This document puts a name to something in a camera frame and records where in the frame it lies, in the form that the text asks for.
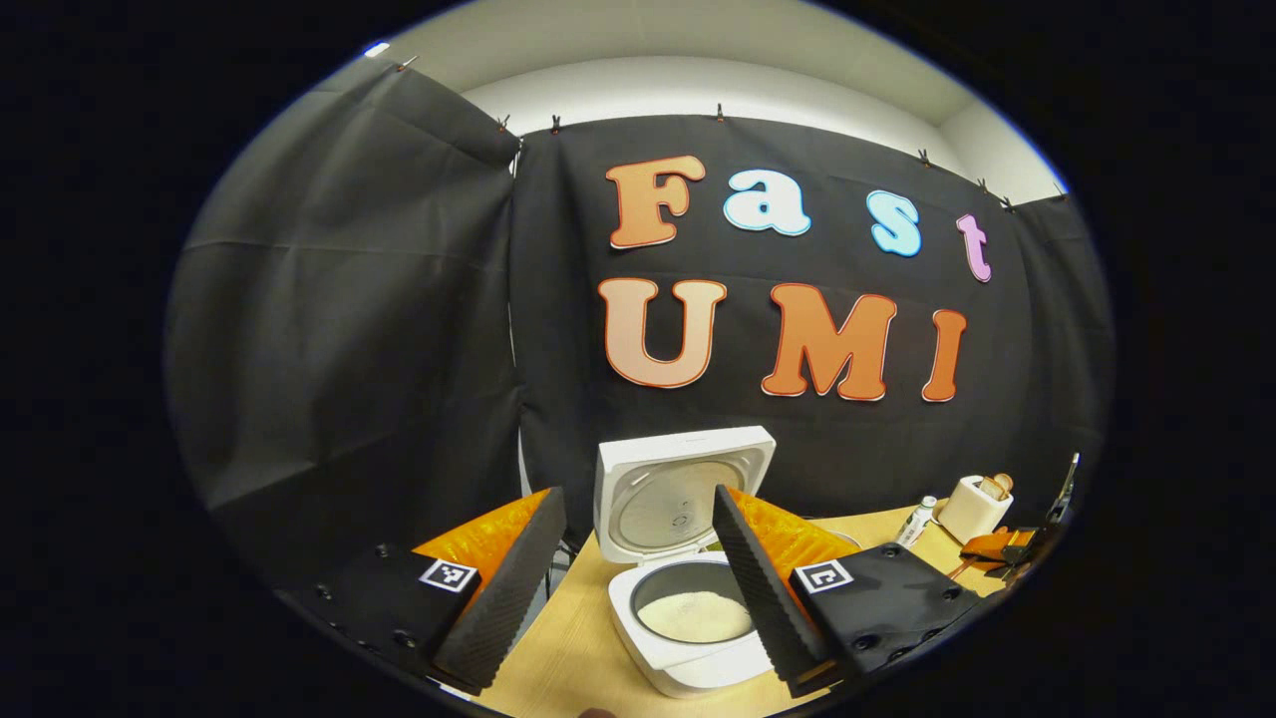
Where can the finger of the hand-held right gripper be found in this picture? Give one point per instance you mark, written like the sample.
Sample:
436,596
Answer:
987,548

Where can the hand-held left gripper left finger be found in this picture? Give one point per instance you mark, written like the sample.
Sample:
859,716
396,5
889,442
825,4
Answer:
508,608

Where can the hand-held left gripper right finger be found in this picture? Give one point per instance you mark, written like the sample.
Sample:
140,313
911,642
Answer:
758,598

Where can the white rice heap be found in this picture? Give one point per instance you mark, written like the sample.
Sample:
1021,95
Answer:
693,616

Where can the white rice cooker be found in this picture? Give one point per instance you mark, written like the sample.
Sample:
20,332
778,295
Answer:
658,499

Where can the white toaster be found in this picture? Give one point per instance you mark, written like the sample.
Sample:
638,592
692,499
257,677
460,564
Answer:
967,514

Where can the toast bread slice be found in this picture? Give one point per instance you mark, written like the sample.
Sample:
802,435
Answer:
990,489
1004,484

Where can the white milk bottle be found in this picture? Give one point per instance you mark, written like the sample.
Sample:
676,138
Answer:
912,524

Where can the grey metal stand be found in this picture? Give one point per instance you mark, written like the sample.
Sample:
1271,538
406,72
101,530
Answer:
1065,489

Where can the black backdrop cloth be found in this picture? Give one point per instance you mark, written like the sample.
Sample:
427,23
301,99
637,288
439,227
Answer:
349,319

